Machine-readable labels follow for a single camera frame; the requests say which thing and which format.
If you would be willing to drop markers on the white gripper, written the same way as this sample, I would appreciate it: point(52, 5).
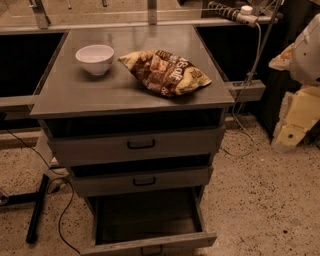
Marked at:
point(307, 58)

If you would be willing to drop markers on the grey bottom drawer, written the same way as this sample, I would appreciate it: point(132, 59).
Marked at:
point(153, 223)

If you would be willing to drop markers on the grey drawer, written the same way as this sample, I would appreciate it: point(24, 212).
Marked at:
point(131, 147)
point(153, 223)
point(90, 185)

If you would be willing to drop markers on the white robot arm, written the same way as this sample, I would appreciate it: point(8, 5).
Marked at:
point(302, 60)

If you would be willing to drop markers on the grey top drawer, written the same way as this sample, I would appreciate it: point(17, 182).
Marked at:
point(131, 147)

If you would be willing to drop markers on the grey drawer cabinet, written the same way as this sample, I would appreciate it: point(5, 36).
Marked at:
point(73, 103)

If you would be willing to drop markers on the grey middle drawer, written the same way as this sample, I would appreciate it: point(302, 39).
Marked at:
point(90, 185)

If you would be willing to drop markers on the dark cabinet at right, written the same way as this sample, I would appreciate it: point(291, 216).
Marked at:
point(297, 14)

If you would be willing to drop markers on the brown yellow chip bag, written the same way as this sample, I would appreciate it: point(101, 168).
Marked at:
point(164, 73)

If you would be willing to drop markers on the white ceramic bowl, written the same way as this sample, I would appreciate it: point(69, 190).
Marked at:
point(95, 59)

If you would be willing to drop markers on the black metal stand foot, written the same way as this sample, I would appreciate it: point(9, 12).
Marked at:
point(37, 198)

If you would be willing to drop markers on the grey metal frame rail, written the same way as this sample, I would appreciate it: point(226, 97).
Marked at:
point(250, 93)

